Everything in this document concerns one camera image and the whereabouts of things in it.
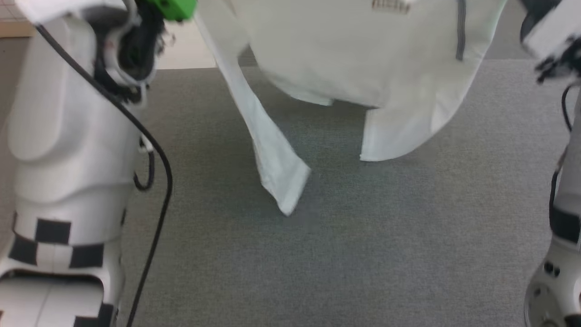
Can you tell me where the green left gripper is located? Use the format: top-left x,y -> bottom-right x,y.
144,0 -> 199,22

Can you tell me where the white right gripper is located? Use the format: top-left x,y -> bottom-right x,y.
521,8 -> 581,61

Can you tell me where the white garment with grey stitching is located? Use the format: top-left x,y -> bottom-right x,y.
194,0 -> 507,217

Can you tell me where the white box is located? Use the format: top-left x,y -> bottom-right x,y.
156,20 -> 219,70

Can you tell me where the grey fabric sofa cushion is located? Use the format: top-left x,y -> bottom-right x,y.
0,58 -> 581,327

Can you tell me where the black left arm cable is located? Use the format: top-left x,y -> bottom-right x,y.
35,25 -> 174,327

